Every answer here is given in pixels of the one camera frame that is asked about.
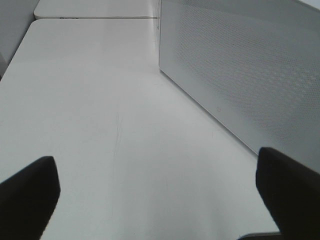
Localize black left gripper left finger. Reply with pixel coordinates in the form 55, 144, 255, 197
0, 156, 61, 240

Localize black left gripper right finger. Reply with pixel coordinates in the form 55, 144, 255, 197
255, 147, 320, 240

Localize white microwave door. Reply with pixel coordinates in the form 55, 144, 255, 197
159, 0, 320, 171

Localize white microwave oven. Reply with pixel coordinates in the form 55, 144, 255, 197
149, 0, 161, 41

